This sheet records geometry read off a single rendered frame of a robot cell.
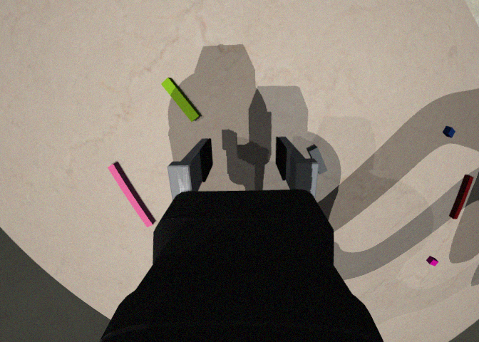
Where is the small blue block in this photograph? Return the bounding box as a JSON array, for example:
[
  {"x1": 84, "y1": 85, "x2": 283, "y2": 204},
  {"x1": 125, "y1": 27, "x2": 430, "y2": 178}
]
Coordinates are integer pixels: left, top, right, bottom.
[{"x1": 443, "y1": 126, "x2": 455, "y2": 138}]

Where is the grey rectangular block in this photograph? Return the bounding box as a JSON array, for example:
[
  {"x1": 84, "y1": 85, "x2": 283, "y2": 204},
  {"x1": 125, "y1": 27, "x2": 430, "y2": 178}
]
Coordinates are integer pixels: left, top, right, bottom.
[{"x1": 307, "y1": 145, "x2": 328, "y2": 174}]

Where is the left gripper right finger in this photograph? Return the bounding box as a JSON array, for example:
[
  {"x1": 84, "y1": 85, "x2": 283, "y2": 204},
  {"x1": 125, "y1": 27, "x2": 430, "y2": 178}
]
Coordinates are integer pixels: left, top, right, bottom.
[{"x1": 276, "y1": 137, "x2": 319, "y2": 199}]

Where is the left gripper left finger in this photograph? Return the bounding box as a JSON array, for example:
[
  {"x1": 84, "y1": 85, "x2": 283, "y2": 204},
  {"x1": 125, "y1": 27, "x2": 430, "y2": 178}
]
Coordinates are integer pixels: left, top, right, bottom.
[{"x1": 168, "y1": 138, "x2": 213, "y2": 200}]

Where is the red rod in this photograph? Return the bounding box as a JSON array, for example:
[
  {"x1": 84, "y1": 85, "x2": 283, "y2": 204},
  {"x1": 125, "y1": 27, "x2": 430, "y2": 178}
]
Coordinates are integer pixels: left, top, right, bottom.
[{"x1": 449, "y1": 175, "x2": 474, "y2": 219}]

